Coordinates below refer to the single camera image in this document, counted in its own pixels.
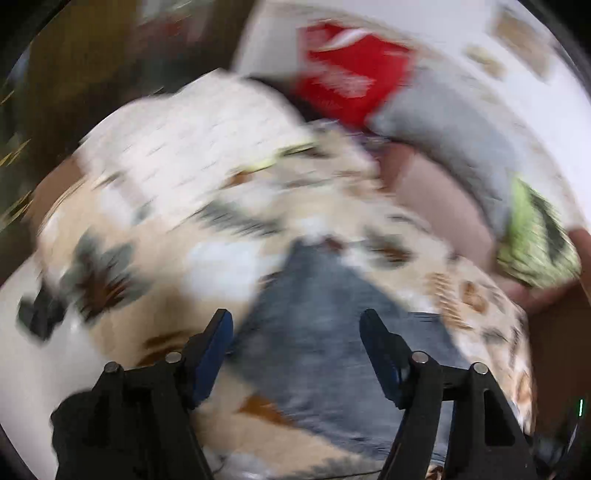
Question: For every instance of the cream leaf-printed blanket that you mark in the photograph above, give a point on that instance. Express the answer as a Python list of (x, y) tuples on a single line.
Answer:
[(152, 258)]

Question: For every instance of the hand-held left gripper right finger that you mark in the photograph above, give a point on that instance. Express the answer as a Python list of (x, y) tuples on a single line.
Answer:
[(382, 356)]

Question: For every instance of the mauve pillow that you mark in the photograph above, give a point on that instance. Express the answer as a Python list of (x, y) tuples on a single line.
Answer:
[(438, 194)]

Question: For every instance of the wall picture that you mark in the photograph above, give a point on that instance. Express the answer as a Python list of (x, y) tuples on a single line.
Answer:
[(521, 39), (485, 60)]

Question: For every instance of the dark wooden furniture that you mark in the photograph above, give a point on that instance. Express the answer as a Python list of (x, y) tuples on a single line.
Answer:
[(92, 69)]

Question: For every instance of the red printed cloth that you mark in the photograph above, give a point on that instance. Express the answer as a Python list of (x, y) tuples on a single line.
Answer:
[(353, 74)]

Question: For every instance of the blue-grey denim pants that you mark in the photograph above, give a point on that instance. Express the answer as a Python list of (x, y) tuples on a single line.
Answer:
[(323, 332)]

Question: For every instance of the grey cloth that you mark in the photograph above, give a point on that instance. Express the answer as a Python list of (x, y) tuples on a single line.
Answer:
[(457, 143)]

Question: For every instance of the white patterned quilt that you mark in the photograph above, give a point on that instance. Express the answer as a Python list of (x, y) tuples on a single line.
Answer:
[(194, 134)]

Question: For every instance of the green striped cloth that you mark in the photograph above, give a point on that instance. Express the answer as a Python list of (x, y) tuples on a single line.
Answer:
[(535, 235)]

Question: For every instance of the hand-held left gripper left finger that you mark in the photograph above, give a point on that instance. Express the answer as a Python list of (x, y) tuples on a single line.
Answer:
[(213, 355)]

